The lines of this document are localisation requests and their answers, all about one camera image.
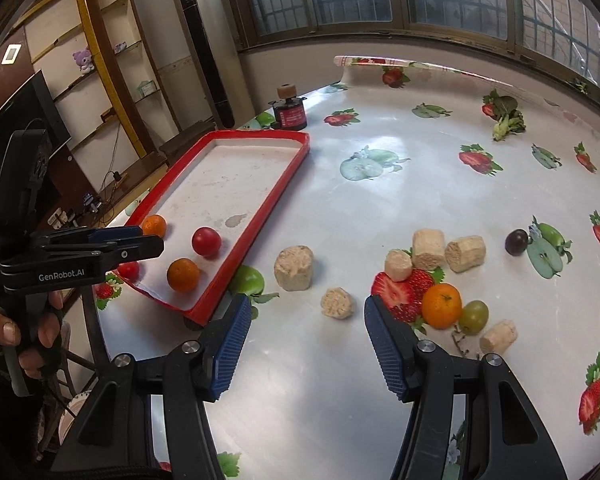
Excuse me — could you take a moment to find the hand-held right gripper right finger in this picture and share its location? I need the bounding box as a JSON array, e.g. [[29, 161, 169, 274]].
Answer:
[[363, 294, 568, 480]]

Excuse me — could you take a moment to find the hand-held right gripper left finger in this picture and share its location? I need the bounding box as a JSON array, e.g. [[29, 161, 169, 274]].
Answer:
[[50, 292, 253, 480]]

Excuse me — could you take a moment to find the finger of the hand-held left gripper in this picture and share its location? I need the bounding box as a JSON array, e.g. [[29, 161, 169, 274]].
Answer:
[[32, 226, 145, 252], [0, 235, 166, 292]]

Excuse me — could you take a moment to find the small orange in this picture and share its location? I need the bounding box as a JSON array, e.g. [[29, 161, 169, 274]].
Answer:
[[141, 214, 168, 238], [167, 258, 201, 293]]

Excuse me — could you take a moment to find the large orange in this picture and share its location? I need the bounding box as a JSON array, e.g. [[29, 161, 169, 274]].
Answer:
[[421, 283, 463, 330]]

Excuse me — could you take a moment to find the green grape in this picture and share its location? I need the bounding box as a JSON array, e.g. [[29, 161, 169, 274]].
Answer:
[[459, 300, 490, 336]]

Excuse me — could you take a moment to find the red rimmed white tray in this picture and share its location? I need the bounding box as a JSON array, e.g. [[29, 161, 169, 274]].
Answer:
[[111, 130, 312, 327]]

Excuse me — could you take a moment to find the dark purple grape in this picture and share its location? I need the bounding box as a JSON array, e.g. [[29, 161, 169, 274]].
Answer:
[[504, 229, 530, 256]]

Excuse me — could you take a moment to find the person's left forearm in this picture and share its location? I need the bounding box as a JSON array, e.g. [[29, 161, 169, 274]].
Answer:
[[0, 345, 56, 466]]

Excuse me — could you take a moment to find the person's left hand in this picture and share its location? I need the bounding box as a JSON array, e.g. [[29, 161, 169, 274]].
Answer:
[[0, 290, 67, 382]]

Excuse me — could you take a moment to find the white power strip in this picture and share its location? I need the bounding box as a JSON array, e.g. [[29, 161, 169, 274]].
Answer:
[[47, 208, 78, 231]]

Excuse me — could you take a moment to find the small beige foam cylinder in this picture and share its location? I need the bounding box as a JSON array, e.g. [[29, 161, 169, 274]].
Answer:
[[384, 249, 413, 283], [320, 287, 356, 320], [479, 320, 519, 355]]

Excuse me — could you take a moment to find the black television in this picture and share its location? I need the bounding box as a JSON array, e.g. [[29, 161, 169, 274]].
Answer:
[[0, 70, 72, 201]]

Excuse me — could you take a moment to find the large beige foam cylinder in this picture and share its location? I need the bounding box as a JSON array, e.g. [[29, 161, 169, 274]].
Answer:
[[273, 245, 315, 292], [412, 229, 447, 270], [444, 234, 487, 274]]

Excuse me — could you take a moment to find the dark low cabinet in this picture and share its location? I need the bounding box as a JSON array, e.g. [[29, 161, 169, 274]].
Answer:
[[159, 120, 217, 167]]

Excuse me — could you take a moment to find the purple plush toy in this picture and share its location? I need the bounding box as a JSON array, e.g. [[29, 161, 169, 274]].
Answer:
[[72, 47, 96, 75]]

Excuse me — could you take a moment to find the fruit printed tablecloth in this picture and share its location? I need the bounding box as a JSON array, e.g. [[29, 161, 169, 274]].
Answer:
[[92, 55, 600, 480]]

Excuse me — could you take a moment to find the white tower air conditioner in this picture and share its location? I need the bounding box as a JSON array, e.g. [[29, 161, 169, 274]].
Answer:
[[168, 0, 255, 130]]

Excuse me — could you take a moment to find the black jar red label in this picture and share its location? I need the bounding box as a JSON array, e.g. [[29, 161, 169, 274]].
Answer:
[[268, 97, 308, 131]]

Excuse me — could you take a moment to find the green leafy vegetable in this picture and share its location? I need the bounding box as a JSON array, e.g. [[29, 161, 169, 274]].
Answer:
[[482, 89, 527, 142]]

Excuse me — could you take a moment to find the wooden wall shelf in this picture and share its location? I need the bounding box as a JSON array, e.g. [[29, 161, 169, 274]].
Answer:
[[15, 0, 178, 176]]

